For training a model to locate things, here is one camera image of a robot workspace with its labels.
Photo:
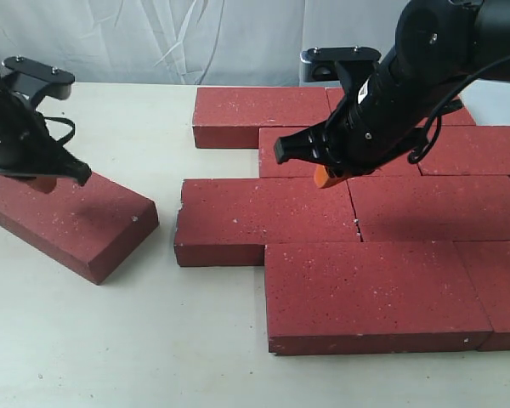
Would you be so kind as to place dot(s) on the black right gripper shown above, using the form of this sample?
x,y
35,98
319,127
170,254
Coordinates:
x,y
391,116

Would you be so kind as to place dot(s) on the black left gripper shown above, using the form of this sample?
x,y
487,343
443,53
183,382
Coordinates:
x,y
32,146

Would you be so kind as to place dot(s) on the chipped top brick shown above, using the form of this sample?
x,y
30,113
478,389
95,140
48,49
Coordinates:
x,y
230,221

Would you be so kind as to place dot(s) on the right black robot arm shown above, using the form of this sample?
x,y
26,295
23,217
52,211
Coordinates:
x,y
452,42

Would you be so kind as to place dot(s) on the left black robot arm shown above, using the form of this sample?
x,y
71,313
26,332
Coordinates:
x,y
32,145

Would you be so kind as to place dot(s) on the third row red brick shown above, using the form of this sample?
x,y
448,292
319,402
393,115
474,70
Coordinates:
x,y
432,208

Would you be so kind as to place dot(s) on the second row right brick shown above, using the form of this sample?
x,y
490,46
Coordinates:
x,y
468,150

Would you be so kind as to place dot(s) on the white backdrop cloth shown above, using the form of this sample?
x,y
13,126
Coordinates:
x,y
231,43

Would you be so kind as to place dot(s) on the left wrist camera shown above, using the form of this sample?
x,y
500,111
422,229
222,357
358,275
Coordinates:
x,y
34,81

